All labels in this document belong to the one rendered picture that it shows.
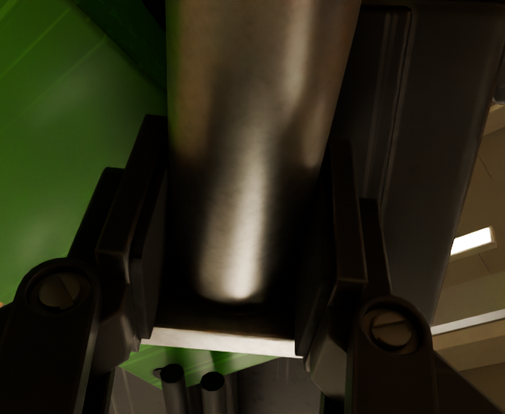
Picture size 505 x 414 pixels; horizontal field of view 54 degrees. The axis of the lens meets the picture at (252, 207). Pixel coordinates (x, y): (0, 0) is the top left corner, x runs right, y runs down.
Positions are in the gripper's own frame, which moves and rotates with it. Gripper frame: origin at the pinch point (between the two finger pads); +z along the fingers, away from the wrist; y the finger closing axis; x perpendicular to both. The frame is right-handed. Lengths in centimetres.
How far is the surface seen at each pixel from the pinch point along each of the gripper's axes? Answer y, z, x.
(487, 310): 142, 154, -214
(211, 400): -0.2, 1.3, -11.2
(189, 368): -1.3, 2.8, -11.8
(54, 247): -5.6, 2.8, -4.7
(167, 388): -2.0, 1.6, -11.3
